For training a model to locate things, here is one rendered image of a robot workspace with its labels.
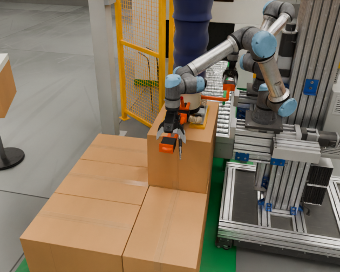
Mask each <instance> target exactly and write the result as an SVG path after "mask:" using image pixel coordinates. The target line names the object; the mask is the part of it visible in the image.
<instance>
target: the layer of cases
mask: <svg viewBox="0 0 340 272"><path fill-rule="evenodd" d="M212 166H213V160H212V165H211V169H210V175H209V180H208V186H207V191H206V193H199V192H192V191H185V190H180V189H174V188H167V187H160V186H153V185H148V165H147V139H143V138H134V137H124V136H119V135H109V134H100V133H99V134H98V135H97V137H96V138H95V139H94V140H93V142H92V143H91V145H90V146H89V147H88V149H87V150H86V151H85V152H84V154H83V155H82V156H81V158H80V159H79V160H78V162H77V163H76V164H75V165H74V167H73V168H72V169H71V171H70V172H69V174H68V175H67V176H66V178H65V179H64V180H63V181H62V183H61V184H60V185H59V187H58V188H57V189H56V191H55V192H54V193H53V194H52V196H51V197H50V198H49V200H48V201H47V203H46V204H45V205H44V207H43V208H42V209H41V210H40V212H39V213H38V214H37V216H36V217H35V218H34V220H33V221H32V222H31V223H30V225H29V226H28V227H27V229H26V230H25V232H24V233H23V234H22V236H21V237H20V238H19V239H20V241H21V245H22V248H23V252H24V255H25V258H26V261H27V264H28V267H29V271H30V272H199V264H200V256H201V249H202V242H203V234H204V229H205V222H206V214H207V206H208V199H209V191H210V183H211V177H212Z"/></svg>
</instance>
